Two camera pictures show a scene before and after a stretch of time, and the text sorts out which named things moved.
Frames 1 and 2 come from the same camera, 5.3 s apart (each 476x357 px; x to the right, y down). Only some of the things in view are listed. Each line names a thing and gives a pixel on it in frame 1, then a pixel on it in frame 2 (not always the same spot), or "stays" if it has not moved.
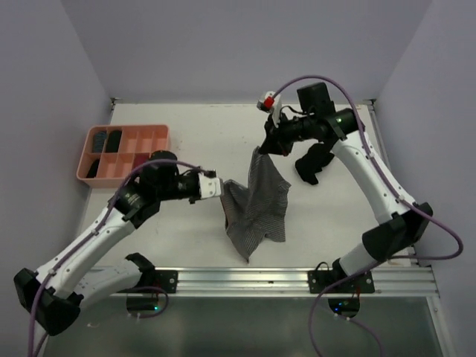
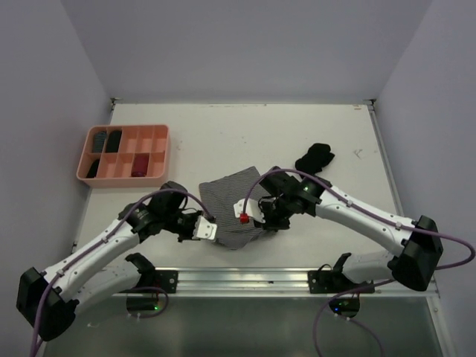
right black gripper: x=274 y=141 -> x=269 y=223
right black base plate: x=319 y=280 stays
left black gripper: x=195 y=172 -> x=188 y=236
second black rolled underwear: x=93 y=170 stays
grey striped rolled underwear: x=99 y=140 stays
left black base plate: x=166 y=280 stays
